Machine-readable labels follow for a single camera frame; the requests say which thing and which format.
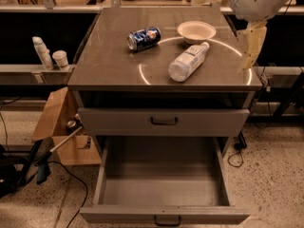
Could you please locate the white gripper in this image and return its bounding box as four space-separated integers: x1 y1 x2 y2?
194 0 289 69

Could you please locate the clear plastic water bottle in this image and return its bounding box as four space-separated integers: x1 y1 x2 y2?
168 42 210 82

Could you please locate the grey drawer cabinet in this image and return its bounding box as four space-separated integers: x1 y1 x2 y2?
66 6 264 225

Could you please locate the closed grey upper drawer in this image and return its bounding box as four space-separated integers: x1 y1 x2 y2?
79 107 249 137

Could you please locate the open grey middle drawer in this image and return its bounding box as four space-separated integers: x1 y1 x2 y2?
80 137 250 227

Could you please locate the white spray bottle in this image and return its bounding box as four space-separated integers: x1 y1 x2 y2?
32 36 54 70

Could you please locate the white paper bowl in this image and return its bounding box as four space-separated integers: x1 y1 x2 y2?
177 21 217 45

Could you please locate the blue soda can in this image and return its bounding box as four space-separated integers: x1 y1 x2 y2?
127 27 162 52

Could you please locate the brown cardboard box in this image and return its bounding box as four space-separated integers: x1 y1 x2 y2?
32 87 101 165

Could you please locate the grey side shelf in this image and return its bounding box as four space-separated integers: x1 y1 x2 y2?
0 65 74 86

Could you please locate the black equipment on floor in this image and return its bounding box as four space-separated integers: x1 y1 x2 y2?
0 144 38 198

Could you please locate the black cable with plug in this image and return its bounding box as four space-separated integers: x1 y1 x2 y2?
227 131 248 168

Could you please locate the black floor cable left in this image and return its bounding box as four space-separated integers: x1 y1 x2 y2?
47 161 89 228

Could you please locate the metal pole with dark handle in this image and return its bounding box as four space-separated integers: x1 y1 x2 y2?
33 125 84 185

